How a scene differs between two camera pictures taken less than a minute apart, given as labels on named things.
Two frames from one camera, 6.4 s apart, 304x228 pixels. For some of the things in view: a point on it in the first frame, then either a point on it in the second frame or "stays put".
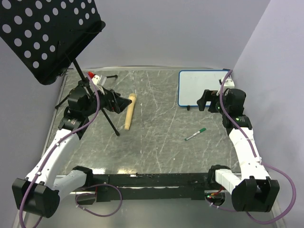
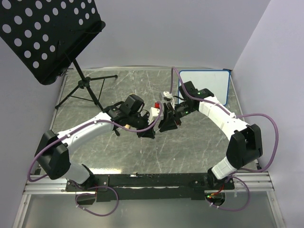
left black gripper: [118, 103] → [149, 133]
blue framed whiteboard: [192, 84] stays put
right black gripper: [208, 95] → [169, 116]
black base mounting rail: [158, 186] stays put
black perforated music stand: [46, 35] stays put
